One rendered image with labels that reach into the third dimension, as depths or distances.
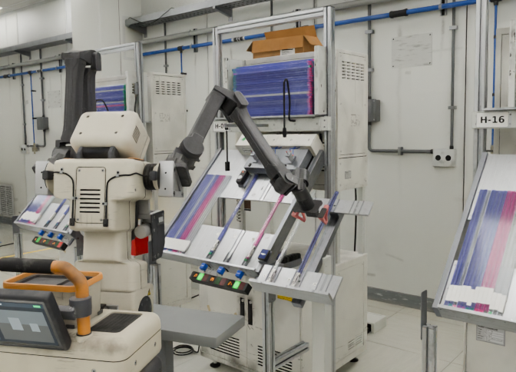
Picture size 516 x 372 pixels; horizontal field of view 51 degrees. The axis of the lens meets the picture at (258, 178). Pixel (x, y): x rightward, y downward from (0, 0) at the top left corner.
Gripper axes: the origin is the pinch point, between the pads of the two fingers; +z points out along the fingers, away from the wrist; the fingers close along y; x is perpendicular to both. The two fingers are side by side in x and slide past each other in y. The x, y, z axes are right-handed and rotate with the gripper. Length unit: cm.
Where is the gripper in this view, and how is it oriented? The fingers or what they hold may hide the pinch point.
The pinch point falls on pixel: (315, 220)
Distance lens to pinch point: 214.3
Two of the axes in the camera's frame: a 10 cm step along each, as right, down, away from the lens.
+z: 3.9, 6.9, 6.1
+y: -8.2, -0.4, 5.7
